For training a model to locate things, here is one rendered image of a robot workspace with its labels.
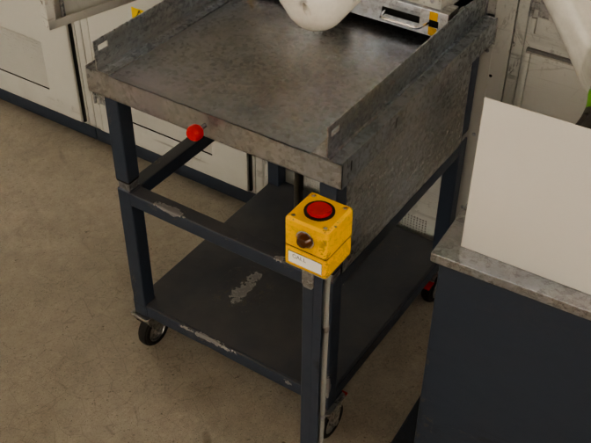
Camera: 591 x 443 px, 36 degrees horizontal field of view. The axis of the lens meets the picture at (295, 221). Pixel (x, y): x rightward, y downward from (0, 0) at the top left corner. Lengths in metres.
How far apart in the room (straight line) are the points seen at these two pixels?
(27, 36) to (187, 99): 1.48
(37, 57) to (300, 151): 1.73
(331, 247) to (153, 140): 1.66
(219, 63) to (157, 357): 0.87
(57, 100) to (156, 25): 1.28
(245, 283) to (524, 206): 1.03
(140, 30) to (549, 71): 0.90
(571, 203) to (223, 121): 0.67
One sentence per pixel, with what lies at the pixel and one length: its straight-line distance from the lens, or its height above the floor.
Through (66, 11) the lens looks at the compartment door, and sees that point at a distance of 2.18.
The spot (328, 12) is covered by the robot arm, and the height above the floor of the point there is 1.14.
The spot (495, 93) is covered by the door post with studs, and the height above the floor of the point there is 0.66.
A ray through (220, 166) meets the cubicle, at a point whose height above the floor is 0.12.
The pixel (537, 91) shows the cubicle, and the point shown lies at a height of 0.71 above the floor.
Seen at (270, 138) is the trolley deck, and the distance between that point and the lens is 1.71.
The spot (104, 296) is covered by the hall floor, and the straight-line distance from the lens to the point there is 2.64.
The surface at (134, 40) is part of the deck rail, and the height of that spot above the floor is 0.86.
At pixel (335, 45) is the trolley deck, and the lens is 2.01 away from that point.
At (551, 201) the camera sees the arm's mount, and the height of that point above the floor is 0.91.
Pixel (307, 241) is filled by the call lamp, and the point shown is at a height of 0.88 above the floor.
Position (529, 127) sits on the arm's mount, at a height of 1.03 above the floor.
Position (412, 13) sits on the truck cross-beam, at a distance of 2.03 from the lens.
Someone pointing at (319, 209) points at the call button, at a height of 0.91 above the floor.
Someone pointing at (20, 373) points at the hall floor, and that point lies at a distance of 2.49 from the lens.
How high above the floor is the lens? 1.80
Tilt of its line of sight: 39 degrees down
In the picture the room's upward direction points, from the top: 1 degrees clockwise
